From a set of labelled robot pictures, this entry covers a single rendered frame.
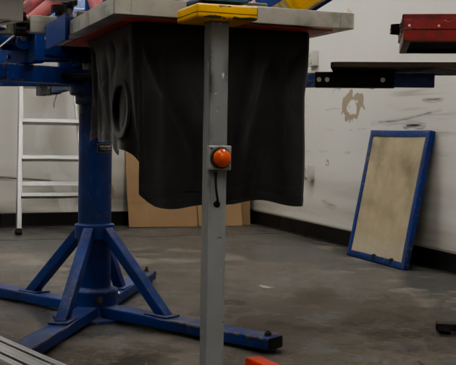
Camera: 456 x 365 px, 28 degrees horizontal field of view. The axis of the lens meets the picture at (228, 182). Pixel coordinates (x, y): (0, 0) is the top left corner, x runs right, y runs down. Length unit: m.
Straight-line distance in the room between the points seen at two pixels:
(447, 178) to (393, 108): 0.67
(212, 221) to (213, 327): 0.22
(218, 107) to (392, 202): 3.32
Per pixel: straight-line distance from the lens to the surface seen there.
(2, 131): 6.70
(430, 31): 3.10
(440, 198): 4.91
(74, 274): 3.26
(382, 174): 5.24
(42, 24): 2.79
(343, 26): 2.19
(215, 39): 1.85
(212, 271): 1.86
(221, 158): 1.81
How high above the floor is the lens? 0.70
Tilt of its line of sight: 3 degrees down
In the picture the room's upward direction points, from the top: 1 degrees clockwise
